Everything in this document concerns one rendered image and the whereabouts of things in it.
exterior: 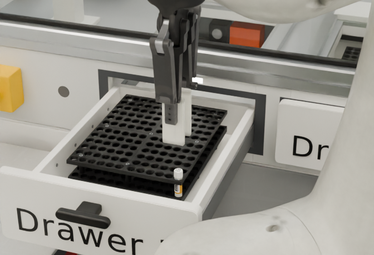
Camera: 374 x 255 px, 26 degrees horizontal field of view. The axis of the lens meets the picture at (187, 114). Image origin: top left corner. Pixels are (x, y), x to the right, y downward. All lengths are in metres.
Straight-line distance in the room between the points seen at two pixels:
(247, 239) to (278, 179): 0.59
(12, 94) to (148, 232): 0.48
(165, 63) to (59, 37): 0.43
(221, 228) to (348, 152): 0.15
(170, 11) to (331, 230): 0.34
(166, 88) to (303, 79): 0.32
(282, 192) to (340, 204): 0.61
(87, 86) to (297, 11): 0.93
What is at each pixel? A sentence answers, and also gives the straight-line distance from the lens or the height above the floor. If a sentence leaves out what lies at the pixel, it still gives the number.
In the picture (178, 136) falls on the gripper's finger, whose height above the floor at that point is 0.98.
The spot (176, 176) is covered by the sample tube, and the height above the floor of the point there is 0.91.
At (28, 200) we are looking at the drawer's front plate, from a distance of 1.12.
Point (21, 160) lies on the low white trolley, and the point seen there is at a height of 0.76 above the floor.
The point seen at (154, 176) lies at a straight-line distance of 1.13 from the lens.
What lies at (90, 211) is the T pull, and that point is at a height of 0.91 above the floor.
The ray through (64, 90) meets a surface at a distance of 1.43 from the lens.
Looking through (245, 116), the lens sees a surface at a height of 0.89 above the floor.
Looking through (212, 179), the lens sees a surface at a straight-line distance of 1.14.
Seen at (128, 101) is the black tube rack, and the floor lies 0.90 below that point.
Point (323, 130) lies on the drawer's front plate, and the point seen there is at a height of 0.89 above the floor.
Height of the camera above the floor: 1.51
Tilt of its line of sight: 28 degrees down
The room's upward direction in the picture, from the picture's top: straight up
